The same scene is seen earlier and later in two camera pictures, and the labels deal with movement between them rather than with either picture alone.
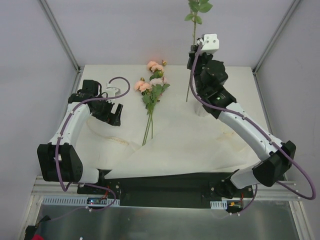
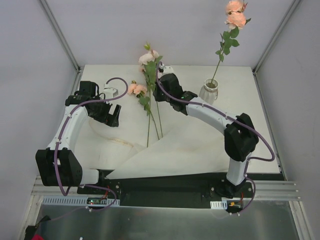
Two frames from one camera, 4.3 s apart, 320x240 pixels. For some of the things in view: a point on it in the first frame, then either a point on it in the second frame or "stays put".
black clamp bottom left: x=31 y=229 stays put
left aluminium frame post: x=56 y=28 stays put
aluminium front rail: x=278 y=191 stays put
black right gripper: x=194 y=59 → x=159 y=93
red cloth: x=37 y=237 stays put
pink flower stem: x=197 y=7 → x=236 y=19
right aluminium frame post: x=292 y=7 stays put
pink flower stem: x=158 y=83 → x=149 y=61
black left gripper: x=110 y=115 stays put
